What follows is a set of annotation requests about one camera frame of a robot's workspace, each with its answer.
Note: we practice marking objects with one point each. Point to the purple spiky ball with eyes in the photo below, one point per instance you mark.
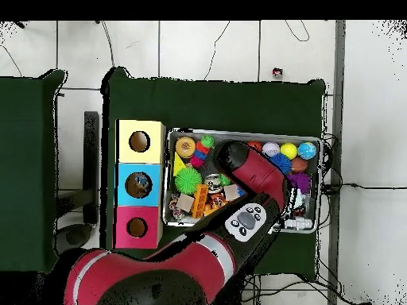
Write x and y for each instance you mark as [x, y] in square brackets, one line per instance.
[299, 182]

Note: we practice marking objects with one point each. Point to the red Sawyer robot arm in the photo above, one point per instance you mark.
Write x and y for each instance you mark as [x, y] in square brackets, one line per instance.
[254, 171]

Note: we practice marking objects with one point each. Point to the wooden box with three holes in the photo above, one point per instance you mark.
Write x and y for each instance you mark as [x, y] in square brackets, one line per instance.
[140, 155]

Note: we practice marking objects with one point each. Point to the crushed silver drink can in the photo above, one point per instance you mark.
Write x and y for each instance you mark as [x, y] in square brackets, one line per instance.
[213, 182]

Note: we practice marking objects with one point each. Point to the plain green spiky ball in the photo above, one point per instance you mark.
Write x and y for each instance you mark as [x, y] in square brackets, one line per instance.
[188, 181]

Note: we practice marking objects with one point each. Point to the yellow toy cheese wedge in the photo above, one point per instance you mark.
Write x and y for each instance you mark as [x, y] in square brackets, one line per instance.
[178, 166]

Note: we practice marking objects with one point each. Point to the toy burger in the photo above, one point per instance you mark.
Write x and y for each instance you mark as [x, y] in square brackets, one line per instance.
[185, 147]

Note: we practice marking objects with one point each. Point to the orange plastic toy block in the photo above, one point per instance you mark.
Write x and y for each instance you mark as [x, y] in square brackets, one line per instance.
[199, 201]

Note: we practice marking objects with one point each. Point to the plain wooden cube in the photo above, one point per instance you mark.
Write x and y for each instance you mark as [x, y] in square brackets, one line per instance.
[185, 202]

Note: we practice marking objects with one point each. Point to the dark green table cloth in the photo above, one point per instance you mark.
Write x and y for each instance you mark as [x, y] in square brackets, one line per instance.
[222, 105]

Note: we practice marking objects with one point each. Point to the white baseball toy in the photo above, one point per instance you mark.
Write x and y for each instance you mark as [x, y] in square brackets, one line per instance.
[271, 149]

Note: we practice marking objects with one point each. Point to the plain blue spiky ball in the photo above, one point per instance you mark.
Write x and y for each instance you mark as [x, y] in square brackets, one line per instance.
[281, 163]

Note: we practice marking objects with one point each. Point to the yellow ball toy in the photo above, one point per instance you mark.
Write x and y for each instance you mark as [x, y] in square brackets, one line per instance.
[288, 150]

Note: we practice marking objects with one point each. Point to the brown toy football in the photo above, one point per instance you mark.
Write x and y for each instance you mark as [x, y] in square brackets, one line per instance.
[299, 165]

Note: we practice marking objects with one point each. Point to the globe print ball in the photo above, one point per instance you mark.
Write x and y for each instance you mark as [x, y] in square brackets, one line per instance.
[307, 151]

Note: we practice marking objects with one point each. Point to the black upright panel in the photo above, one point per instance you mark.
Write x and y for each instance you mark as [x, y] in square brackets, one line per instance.
[91, 159]

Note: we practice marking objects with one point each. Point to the crushed red silver can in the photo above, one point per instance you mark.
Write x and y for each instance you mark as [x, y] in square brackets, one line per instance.
[277, 72]

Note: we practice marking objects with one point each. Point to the dark green side table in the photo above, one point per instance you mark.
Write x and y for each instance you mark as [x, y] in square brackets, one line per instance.
[28, 190]

